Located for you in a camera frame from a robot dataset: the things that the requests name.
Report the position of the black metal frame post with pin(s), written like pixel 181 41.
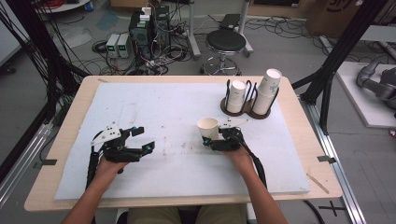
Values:
pixel 339 46

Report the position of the cardboard box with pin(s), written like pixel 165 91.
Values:
pixel 330 18

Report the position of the black round stool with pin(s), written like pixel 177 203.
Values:
pixel 225 40

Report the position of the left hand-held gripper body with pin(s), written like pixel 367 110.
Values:
pixel 120 152

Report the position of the wooden table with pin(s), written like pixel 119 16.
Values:
pixel 311 140

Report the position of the white platform board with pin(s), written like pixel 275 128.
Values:
pixel 355 102

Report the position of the single white paper cup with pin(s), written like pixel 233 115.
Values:
pixel 208 128

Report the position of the brown cup holder black rods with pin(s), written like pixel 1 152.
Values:
pixel 247 113

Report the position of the person's khaki pants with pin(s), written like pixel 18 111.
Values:
pixel 149 216

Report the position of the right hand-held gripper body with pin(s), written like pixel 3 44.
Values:
pixel 229 143

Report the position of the person's right hand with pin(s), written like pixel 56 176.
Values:
pixel 241 160

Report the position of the short stack of paper cups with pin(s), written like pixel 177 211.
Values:
pixel 235 96

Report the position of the thin wooden stick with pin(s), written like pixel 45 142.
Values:
pixel 317 183

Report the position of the grey power supply unit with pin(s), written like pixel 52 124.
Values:
pixel 123 45
pixel 112 45

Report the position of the aluminium rail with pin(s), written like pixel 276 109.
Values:
pixel 339 174
pixel 21 165

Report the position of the white foam mat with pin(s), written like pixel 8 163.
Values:
pixel 174 102

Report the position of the white stand leg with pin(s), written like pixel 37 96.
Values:
pixel 246 37
pixel 193 31

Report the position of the black tape strip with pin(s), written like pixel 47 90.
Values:
pixel 327 159
pixel 49 162

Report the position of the black computer tower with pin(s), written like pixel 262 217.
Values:
pixel 140 34

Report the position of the tall stack of paper cups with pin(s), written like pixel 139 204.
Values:
pixel 264 96

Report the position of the person's left hand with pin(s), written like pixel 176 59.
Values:
pixel 109 169

